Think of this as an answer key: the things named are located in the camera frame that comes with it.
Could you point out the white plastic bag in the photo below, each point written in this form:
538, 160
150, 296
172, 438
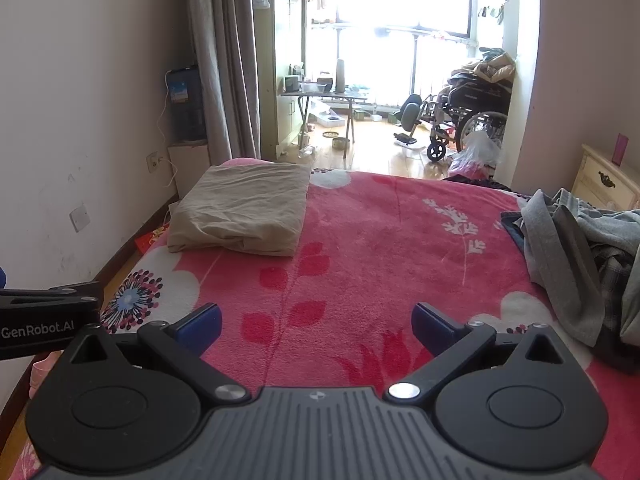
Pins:
478, 159

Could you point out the grey hooded sweatshirt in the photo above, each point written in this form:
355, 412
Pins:
559, 232

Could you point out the black white plaid shirt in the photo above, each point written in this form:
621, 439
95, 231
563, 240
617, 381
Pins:
614, 269

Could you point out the pink slipper near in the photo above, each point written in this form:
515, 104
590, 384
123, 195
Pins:
40, 370

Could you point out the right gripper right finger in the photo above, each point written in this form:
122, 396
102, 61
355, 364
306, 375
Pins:
453, 346

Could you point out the grey beige curtain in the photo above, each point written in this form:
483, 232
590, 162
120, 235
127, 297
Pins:
224, 41

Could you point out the pink floral bed blanket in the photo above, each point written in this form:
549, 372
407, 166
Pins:
318, 337

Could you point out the beige khaki trousers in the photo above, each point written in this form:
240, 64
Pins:
256, 209

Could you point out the white wall switch plate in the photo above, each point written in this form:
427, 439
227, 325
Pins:
80, 218

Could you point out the folding table with items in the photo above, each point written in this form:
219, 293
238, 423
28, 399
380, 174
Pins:
329, 102

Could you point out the cream wooden nightstand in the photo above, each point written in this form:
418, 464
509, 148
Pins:
603, 185

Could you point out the white low cabinet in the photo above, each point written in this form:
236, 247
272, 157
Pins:
190, 161

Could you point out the red gift box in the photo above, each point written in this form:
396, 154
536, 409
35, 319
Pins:
145, 241

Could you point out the dark blue box device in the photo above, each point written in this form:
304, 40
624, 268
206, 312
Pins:
186, 104

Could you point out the blue denim garment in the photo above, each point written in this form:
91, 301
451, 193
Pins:
511, 221

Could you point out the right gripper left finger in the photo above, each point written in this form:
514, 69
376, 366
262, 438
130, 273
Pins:
179, 346

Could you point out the white wall socket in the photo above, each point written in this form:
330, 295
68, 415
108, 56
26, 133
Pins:
153, 161

